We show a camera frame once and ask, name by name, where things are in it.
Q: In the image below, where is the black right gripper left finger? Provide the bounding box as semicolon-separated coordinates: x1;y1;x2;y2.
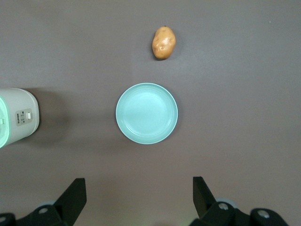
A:
16;178;87;226

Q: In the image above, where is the white rice cooker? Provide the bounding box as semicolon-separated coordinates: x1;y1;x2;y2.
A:
0;88;40;149

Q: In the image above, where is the mint green round plate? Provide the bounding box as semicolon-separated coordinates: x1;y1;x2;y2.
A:
115;82;179;145

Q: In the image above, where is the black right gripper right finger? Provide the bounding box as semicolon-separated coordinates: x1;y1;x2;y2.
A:
190;176;253;226

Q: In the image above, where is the brown potato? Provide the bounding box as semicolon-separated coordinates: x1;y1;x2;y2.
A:
151;25;176;61

